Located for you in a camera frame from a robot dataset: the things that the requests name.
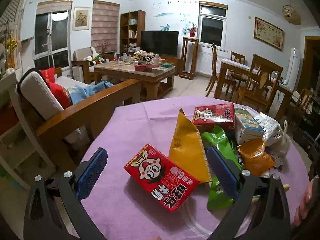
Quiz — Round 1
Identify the blue cloth on sofa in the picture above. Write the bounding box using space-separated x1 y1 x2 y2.
67 81 113 105

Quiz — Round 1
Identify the white plastic wrapper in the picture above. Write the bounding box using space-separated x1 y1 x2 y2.
254 112 283 146

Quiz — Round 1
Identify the yellow snack bag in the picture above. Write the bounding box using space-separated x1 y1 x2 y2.
169 109 212 184

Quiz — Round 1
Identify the wooden coffee table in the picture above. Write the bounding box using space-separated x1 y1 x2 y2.
94 61 175 101

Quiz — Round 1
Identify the black television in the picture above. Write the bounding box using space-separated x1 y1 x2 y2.
140 30 179 56

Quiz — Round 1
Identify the grey furry cat toy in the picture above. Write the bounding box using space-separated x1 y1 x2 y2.
269 120 291 172

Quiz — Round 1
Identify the red milk carton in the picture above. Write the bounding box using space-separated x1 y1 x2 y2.
124 144 200 212
193 102 235 132

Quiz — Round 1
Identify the red milk carton back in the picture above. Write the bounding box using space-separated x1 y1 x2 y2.
193 102 235 132

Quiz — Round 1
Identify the red cushion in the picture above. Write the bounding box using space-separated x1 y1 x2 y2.
48 82 72 109

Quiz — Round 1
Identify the wooden dining chair left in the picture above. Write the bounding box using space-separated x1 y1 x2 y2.
205 43 237 98

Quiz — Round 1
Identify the green snack wrapper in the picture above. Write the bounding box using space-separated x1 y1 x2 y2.
201 125 241 211

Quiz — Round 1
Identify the framed sunflower picture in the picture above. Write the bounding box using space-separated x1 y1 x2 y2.
72 7 91 31

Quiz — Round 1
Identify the wooden sofa with cushions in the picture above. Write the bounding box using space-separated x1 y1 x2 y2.
18 68 140 171

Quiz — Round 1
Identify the wooden dining chair front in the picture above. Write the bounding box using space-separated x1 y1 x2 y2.
236 54 283 111

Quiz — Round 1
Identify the person right hand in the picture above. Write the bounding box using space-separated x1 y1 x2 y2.
293 179 314 226

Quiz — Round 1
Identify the blue white milk carton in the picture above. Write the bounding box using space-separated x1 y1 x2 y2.
234 107 265 145

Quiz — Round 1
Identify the wooden dining chair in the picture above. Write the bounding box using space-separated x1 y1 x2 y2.
236 54 283 111
205 43 237 98

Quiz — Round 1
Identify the tall wooden plant stand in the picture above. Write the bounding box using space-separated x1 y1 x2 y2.
179 36 199 80

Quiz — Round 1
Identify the wooden bookshelf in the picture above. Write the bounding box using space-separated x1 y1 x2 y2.
120 10 145 53

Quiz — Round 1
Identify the white standing air conditioner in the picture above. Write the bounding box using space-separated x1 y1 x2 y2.
285 48 301 90

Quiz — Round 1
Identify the orange snack bag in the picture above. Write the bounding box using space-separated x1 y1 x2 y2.
237 138 275 176

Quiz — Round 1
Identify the framed floral picture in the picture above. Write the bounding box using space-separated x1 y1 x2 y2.
254 17 285 51

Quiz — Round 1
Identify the gold ceiling lamp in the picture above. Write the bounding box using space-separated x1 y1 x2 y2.
282 0 301 25

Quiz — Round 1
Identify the red milk carton front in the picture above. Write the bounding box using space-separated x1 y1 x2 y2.
124 144 200 212

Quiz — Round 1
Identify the wooden dining table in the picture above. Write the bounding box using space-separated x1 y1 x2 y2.
214 55 293 122

